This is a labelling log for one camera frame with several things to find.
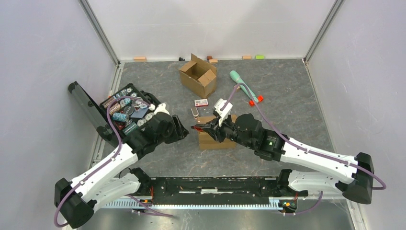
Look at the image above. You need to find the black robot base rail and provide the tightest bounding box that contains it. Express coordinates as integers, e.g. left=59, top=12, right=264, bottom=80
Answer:
left=132, top=176, right=308, bottom=205

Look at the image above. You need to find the small red white box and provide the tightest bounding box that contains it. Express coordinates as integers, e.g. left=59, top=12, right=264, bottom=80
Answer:
left=194, top=99, right=209, bottom=107

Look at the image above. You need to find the brown cardboard express box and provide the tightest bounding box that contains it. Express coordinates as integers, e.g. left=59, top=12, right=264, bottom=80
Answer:
left=179, top=54, right=217, bottom=99

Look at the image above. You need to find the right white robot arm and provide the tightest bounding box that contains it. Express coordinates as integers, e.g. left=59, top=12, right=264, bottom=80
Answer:
left=201, top=114, right=374, bottom=204

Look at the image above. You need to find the black case with poker chips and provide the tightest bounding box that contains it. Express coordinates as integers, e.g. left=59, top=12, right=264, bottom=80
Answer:
left=68, top=81, right=160, bottom=147

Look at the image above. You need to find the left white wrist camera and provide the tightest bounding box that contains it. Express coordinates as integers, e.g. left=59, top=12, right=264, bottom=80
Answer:
left=148, top=103, right=170, bottom=115

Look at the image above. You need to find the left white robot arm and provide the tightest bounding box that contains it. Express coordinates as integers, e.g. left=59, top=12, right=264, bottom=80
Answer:
left=54, top=112, right=189, bottom=229

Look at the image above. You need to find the purple cable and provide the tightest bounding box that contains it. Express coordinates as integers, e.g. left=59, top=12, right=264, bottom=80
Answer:
left=53, top=96, right=174, bottom=228
left=220, top=83, right=387, bottom=217

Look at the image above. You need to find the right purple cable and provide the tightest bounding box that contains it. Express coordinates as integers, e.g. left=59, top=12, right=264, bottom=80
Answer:
left=220, top=83, right=387, bottom=217

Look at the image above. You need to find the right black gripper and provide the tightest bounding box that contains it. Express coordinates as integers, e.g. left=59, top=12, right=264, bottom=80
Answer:
left=202, top=112, right=255, bottom=150

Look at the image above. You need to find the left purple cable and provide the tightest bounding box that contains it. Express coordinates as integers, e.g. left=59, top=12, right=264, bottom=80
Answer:
left=53, top=96, right=174, bottom=228

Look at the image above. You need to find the tan block far left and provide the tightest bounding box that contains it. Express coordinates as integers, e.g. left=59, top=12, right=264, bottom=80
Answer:
left=133, top=57, right=147, bottom=62

